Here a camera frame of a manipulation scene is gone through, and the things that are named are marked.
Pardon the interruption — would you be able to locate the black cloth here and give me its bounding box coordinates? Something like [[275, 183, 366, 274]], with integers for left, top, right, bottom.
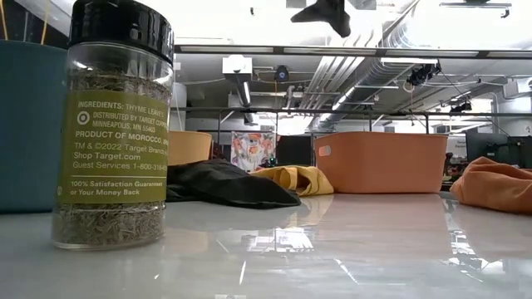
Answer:
[[165, 158, 303, 210]]

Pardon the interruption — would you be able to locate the thyme jar black lid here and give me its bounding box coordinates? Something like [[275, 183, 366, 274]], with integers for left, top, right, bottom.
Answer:
[[52, 0, 175, 252]]

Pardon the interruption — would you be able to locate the blue plastic bin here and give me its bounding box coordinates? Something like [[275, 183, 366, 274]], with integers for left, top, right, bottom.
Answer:
[[0, 39, 70, 215]]

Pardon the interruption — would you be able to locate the white ceiling box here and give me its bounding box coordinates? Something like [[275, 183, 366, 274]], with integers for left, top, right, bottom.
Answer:
[[221, 54, 254, 76]]

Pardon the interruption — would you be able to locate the black monitor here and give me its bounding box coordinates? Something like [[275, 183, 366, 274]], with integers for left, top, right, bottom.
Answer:
[[507, 135, 532, 169], [275, 135, 313, 167], [465, 131, 510, 164]]

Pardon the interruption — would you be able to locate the floral poster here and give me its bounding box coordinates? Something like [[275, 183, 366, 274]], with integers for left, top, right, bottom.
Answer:
[[230, 130, 276, 172]]

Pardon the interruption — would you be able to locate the coral plastic bin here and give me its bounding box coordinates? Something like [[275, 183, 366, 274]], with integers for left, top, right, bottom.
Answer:
[[314, 131, 449, 195]]

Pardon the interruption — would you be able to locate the white column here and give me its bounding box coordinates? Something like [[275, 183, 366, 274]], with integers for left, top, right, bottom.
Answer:
[[171, 81, 188, 132]]

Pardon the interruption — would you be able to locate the yellow cloth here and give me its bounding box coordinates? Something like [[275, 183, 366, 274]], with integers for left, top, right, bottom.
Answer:
[[249, 164, 335, 198]]

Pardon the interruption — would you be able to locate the white paper sign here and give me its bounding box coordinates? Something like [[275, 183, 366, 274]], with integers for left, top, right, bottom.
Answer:
[[452, 136, 467, 159]]

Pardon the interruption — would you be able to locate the yellow plastic bin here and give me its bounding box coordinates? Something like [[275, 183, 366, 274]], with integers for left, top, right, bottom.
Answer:
[[167, 130, 214, 167]]

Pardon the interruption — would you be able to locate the orange cloth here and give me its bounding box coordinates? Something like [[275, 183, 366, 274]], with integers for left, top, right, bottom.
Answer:
[[449, 155, 532, 216]]

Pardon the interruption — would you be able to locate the horizontal frame bar with lights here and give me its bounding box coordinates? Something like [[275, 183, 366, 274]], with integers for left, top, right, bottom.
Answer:
[[173, 43, 532, 60]]

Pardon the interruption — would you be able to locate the black camera cluster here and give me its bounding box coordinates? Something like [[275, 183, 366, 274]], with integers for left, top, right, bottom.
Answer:
[[406, 62, 442, 87]]

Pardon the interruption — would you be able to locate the black pipe rail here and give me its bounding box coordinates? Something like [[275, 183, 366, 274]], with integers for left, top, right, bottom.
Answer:
[[172, 105, 532, 118]]

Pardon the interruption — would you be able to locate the black rail camera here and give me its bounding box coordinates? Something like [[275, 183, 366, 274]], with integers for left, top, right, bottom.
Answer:
[[449, 100, 473, 114]]

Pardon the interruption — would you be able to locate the yellow cable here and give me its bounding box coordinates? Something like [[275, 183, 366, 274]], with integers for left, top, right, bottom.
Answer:
[[0, 0, 8, 42], [40, 0, 52, 46]]

